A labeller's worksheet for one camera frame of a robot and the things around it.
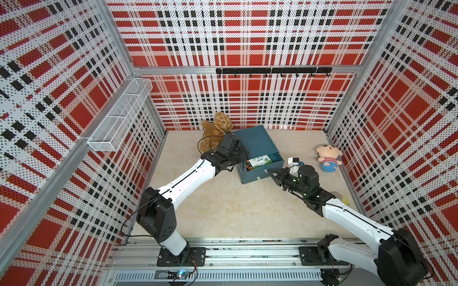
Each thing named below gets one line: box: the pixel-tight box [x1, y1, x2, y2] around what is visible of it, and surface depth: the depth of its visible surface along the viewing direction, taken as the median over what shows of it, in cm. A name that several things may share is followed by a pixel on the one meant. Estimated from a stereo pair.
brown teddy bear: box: [199, 111, 234, 155], surface depth 113 cm
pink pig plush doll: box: [316, 144, 343, 173], surface depth 103 cm
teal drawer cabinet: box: [233, 124, 285, 185], surface depth 88 cm
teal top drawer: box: [242, 151, 285, 185], surface depth 82 cm
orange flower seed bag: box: [245, 160, 255, 171], surface depth 87 cm
